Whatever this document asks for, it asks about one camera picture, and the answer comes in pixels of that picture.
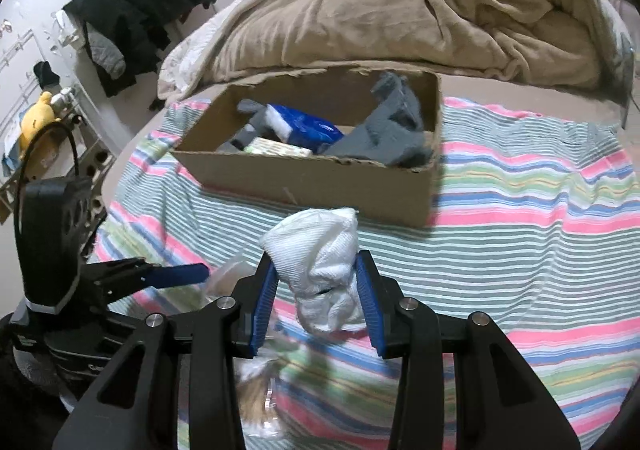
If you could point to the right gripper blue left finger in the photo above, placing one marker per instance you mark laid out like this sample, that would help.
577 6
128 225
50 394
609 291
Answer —
263 306

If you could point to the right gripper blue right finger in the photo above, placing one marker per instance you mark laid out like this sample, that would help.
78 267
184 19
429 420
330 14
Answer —
372 300

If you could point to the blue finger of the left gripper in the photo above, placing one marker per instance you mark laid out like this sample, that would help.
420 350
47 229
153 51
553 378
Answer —
177 276

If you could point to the white sock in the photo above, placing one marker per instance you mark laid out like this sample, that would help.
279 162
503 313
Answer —
314 252

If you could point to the blue white tissue pack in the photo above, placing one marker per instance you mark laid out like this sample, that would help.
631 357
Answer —
300 129

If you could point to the grey dotted sock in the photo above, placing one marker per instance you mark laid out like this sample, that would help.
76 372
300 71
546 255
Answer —
255 127

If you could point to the green white small packet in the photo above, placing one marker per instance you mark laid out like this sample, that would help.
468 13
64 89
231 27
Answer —
264 146

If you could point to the cardboard box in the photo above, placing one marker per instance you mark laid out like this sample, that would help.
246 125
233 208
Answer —
341 95

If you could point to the grey sock in box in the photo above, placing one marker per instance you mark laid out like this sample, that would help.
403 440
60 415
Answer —
393 134

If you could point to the white metal shelf rack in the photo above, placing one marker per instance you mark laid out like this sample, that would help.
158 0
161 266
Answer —
49 125

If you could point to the white floral quilt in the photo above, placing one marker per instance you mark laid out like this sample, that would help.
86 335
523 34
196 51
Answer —
181 70

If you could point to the yellow plush toy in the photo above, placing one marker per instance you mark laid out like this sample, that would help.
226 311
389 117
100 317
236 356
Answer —
35 118

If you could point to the black clothes pile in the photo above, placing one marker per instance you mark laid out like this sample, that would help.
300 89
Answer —
123 37

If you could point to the beige bed sheet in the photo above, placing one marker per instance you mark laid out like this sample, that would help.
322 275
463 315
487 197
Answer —
556 102

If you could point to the beige fleece blanket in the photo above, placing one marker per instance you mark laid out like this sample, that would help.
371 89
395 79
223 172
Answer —
536 42

